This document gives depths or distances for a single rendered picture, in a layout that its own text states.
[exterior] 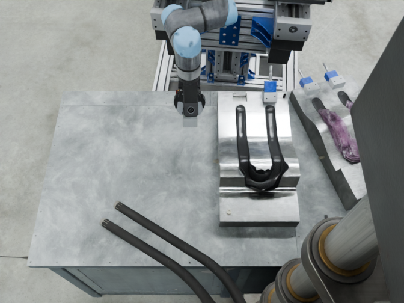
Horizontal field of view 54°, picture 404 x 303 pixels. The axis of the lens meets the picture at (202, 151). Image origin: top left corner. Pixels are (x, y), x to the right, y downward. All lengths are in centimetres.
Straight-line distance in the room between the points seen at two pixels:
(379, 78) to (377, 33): 290
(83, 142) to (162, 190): 36
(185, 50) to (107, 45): 188
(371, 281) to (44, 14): 301
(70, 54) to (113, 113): 142
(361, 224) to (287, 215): 88
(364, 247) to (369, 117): 21
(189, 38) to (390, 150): 87
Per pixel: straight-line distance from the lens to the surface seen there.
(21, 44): 317
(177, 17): 121
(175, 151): 149
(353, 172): 142
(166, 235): 128
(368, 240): 49
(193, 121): 139
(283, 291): 84
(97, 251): 139
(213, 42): 191
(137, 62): 283
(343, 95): 166
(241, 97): 155
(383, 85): 33
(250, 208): 134
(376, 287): 63
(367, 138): 35
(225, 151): 136
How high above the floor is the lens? 211
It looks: 62 degrees down
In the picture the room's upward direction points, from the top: straight up
